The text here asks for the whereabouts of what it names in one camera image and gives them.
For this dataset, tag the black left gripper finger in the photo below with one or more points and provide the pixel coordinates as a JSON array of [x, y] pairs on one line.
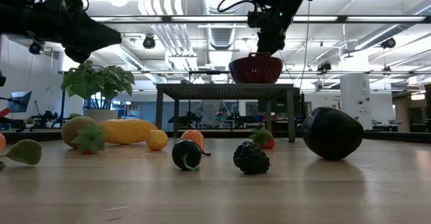
[[94, 30], [109, 42]]

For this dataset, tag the red colander bowl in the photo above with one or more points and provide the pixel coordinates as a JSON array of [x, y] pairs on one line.
[[256, 71]]

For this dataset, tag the long yellow toy fruit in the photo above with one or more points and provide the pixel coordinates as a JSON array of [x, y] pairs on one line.
[[128, 131]]

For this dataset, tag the red toy strawberry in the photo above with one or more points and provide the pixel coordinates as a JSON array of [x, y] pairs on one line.
[[267, 143], [91, 140]]

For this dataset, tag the round green toy melon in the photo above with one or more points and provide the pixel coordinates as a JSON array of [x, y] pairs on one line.
[[72, 130]]

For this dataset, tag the large black toy plum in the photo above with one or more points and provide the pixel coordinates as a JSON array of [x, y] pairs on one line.
[[333, 133]]

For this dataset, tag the small yellow lemon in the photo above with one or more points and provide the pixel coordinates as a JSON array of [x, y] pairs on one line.
[[157, 140]]

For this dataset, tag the black toy blackberry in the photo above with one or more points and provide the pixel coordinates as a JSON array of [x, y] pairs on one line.
[[251, 158]]

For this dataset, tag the small orange toy pear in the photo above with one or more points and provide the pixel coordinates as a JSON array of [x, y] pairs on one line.
[[193, 136]]

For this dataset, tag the green toy pear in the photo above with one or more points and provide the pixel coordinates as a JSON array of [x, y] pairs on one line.
[[25, 151]]

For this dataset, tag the reddish orange toy fruit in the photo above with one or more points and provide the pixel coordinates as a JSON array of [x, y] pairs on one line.
[[2, 142]]

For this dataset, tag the black toy cherry green stem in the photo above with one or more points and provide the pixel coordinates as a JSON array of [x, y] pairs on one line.
[[183, 153]]

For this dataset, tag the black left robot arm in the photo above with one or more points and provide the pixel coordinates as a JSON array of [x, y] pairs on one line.
[[13, 19]]

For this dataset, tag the black background robot arm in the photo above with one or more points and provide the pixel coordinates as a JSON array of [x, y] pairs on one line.
[[187, 120]]

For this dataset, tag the black ceiling spotlight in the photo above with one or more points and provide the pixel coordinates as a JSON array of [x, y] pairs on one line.
[[389, 43], [149, 42], [35, 48]]

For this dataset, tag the green leafy plant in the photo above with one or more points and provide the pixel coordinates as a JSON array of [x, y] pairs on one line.
[[97, 82]]

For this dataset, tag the perforated metal shelf riser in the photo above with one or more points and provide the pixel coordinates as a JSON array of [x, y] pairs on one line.
[[222, 91]]

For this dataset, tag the white plant pot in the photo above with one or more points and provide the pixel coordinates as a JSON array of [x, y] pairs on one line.
[[101, 113]]

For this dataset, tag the person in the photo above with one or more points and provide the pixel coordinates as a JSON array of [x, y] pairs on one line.
[[210, 111]]

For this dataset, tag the small tilted background monitor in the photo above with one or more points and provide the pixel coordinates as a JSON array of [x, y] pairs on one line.
[[20, 101]]

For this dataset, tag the white pillar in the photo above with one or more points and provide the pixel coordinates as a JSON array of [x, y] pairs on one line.
[[355, 96]]

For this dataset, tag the red background lever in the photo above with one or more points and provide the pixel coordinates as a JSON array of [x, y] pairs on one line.
[[5, 112]]

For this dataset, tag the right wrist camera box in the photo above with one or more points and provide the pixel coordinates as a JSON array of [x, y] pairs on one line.
[[257, 19]]

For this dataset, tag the silver ventilation duct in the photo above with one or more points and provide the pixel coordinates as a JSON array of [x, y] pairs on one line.
[[220, 37]]

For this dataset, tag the black ceiling camera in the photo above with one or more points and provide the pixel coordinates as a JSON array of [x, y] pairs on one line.
[[325, 67]]

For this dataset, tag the glowing wall light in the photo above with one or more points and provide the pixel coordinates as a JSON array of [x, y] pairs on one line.
[[418, 97]]

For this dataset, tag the black table edge rail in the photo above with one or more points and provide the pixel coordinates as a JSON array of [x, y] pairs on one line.
[[397, 137]]

